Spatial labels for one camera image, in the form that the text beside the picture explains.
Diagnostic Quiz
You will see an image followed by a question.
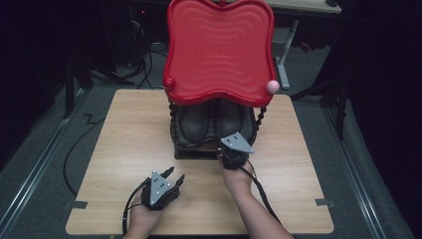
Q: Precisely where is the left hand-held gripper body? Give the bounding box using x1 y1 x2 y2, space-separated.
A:
140 170 182 212

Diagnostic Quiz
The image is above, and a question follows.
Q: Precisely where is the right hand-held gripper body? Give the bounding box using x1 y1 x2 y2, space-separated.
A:
216 131 256 171

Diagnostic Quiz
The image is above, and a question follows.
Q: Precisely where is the pair of dark shoes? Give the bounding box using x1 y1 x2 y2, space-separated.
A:
178 101 211 144

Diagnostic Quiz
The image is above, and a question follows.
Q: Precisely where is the red and black shoe rack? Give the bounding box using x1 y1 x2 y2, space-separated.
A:
161 0 281 160

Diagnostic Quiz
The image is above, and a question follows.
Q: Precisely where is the person's left hand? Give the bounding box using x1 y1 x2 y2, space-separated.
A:
126 200 167 234

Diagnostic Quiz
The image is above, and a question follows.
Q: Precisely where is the person's right hand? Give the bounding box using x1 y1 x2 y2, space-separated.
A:
220 160 257 197

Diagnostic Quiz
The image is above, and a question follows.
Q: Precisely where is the background desk with metal leg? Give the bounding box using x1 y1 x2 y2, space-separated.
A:
264 0 343 92

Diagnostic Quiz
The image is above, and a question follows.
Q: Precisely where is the black metal stand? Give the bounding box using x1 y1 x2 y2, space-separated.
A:
62 54 135 120
291 74 350 141

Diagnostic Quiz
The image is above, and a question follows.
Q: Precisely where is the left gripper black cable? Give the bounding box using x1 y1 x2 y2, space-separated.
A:
121 178 151 236

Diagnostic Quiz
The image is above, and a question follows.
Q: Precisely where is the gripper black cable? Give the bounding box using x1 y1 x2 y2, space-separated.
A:
239 165 284 227
121 178 151 236

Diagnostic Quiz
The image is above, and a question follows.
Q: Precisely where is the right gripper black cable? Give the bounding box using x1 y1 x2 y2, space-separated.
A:
239 165 284 227

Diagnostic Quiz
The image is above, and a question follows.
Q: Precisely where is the black floor cable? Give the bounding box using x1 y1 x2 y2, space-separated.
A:
62 114 107 197

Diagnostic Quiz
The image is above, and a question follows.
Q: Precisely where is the bundle of background cables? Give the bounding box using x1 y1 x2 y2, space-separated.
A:
127 9 167 90

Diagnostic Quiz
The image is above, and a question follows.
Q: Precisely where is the metal floor rail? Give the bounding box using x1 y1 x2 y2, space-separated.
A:
321 105 388 239
0 89 92 231

